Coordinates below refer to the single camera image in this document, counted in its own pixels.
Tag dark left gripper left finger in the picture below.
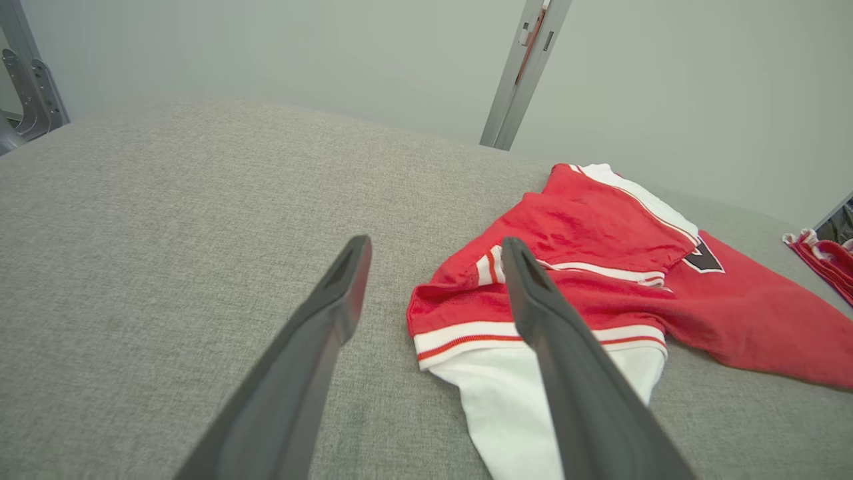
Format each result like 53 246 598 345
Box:
175 235 373 480

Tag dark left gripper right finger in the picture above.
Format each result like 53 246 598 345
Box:
501 237 697 480

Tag red shorts with white trim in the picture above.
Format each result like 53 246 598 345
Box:
407 162 853 480

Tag red and white striped garment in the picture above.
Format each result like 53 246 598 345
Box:
782 228 853 309

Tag grey aluminium profile post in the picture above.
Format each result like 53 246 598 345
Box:
478 0 574 151

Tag grey metal bracket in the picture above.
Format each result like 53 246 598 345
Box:
0 0 71 157

